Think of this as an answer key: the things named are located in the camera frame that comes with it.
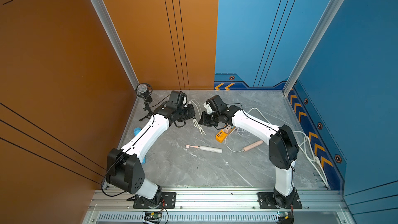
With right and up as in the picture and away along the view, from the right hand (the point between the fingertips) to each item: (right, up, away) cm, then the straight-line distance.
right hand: (198, 121), depth 86 cm
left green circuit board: (-21, -44, -13) cm, 50 cm away
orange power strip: (+14, -9, +8) cm, 18 cm away
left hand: (-1, +7, -2) cm, 7 cm away
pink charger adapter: (+17, -5, +5) cm, 19 cm away
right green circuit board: (+40, -42, -16) cm, 60 cm away
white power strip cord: (+69, -23, +2) cm, 72 cm away
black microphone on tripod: (-31, +18, +2) cm, 35 cm away
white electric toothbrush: (+5, -16, +3) cm, 17 cm away
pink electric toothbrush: (+31, -14, +1) cm, 34 cm away
